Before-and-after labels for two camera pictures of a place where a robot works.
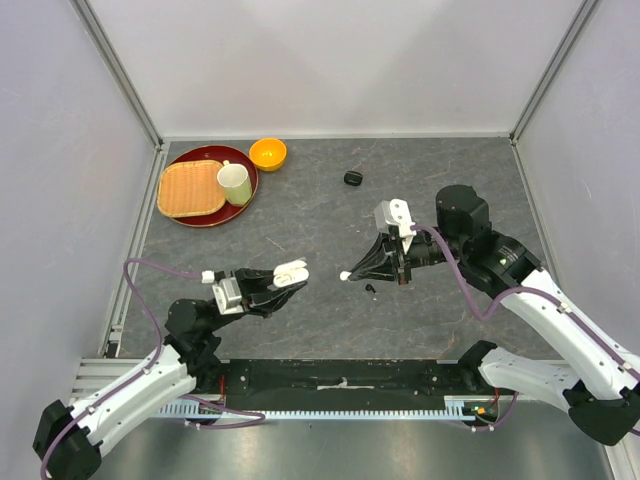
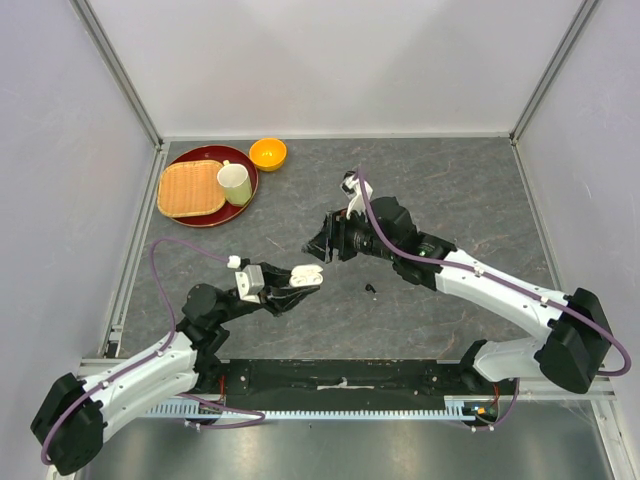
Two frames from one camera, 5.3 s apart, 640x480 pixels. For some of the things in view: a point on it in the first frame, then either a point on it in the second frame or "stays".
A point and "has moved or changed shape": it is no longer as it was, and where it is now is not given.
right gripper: (383, 258) → (333, 235)
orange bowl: (268, 154) stays
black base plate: (347, 380) stays
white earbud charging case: (290, 273) has moved or changed shape
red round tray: (218, 153) stays
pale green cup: (234, 178) stays
